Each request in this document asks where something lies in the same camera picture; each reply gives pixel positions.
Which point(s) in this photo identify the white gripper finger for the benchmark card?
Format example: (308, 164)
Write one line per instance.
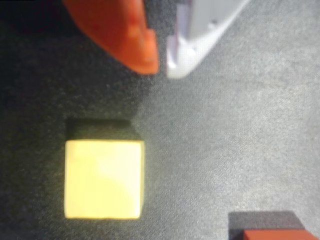
(200, 30)

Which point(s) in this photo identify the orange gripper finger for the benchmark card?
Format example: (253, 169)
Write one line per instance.
(112, 30)

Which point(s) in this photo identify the yellow wooden cube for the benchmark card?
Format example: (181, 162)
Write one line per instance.
(102, 180)

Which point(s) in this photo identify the orange wooden cube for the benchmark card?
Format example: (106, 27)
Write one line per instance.
(275, 236)

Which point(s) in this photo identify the dark grey table mat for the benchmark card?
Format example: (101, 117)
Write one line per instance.
(225, 125)

